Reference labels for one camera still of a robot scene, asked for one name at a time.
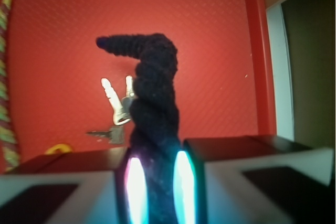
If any dark blue twisted rope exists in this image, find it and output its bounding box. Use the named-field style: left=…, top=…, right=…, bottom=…
left=96, top=33, right=182, bottom=224

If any short silver key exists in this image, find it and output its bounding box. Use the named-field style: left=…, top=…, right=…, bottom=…
left=121, top=76, right=135, bottom=113

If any long silver key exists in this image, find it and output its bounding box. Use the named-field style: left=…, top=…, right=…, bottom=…
left=101, top=78, right=131, bottom=126

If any yellow rubber duck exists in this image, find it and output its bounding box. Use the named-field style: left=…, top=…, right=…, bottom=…
left=45, top=143, right=73, bottom=155

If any red plastic tray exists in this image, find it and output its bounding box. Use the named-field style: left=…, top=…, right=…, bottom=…
left=6, top=0, right=276, bottom=162

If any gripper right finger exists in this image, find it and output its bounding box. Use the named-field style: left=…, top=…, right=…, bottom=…
left=174, top=135, right=335, bottom=223

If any multicolour twisted rope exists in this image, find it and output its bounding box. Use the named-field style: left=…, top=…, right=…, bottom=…
left=0, top=0, right=20, bottom=172

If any single silver key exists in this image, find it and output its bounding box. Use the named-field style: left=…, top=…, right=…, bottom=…
left=86, top=126, right=125, bottom=145

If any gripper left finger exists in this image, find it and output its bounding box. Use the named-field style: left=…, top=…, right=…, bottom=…
left=1, top=147, right=147, bottom=223

